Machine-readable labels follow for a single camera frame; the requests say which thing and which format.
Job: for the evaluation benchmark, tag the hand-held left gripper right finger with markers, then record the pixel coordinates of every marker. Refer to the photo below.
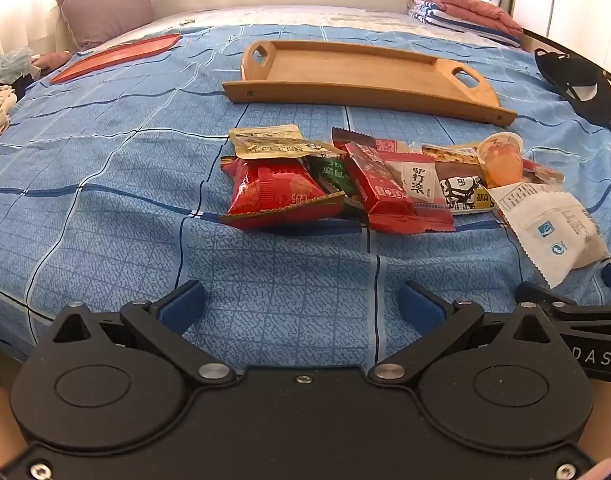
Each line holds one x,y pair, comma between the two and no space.
420,315

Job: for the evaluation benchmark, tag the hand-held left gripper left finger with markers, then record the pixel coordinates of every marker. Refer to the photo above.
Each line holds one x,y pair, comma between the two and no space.
178,310

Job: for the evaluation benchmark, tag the black and white snack packet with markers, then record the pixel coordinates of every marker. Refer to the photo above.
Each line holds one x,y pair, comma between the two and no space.
460,192

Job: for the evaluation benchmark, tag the red and white snack packet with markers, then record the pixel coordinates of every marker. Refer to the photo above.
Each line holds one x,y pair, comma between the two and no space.
420,185

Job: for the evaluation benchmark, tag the orange jelly cup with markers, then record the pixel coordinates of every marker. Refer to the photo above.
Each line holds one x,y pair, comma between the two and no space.
503,165

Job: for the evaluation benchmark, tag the long red snack packet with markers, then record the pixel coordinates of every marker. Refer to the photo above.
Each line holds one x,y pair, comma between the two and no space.
375,180

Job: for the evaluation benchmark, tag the large red snack packet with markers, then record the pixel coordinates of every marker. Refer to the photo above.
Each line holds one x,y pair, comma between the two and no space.
270,185

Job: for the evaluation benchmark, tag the green snack packet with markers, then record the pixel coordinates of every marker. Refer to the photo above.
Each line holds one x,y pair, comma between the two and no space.
330,172

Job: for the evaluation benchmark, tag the dark brown snack packet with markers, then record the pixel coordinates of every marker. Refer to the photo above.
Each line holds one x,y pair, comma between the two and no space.
350,136

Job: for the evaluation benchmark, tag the tan yellow snack packet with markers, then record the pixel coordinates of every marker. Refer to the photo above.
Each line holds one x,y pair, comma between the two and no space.
275,142

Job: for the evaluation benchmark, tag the wooden tray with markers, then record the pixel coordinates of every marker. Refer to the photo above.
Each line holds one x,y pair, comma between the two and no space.
355,70

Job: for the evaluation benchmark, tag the blue checked bedcover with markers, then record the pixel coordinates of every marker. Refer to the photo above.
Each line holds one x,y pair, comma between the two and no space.
110,185

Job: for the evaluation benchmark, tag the black cap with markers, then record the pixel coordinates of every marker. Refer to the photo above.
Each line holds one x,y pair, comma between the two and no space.
575,72

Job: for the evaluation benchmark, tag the orange plastic tray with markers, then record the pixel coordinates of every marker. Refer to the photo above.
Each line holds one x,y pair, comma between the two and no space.
115,55

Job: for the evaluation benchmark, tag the black cloth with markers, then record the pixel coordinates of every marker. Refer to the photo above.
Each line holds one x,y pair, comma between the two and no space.
20,82

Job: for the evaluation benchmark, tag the white wardrobe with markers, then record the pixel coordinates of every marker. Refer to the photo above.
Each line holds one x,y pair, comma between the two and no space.
575,0

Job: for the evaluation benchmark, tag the pink cloth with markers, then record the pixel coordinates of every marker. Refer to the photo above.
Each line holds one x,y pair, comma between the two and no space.
50,60

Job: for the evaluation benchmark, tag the folded blankets stack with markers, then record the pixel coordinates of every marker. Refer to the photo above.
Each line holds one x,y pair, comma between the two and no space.
465,7

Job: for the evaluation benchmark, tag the folded blue striped blanket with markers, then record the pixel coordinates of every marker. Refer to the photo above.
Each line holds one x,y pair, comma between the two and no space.
435,16

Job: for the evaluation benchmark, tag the teal crumpled cloth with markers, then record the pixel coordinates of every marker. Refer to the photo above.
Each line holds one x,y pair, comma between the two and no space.
5,62

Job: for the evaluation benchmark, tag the purple pillow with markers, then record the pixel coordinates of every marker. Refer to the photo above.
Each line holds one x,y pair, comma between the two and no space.
105,7

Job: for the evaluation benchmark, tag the white quilted bed sheet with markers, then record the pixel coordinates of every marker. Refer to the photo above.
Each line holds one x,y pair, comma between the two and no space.
285,15

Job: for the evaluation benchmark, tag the wooden bed frame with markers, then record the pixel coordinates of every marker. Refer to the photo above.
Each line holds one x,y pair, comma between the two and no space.
540,37

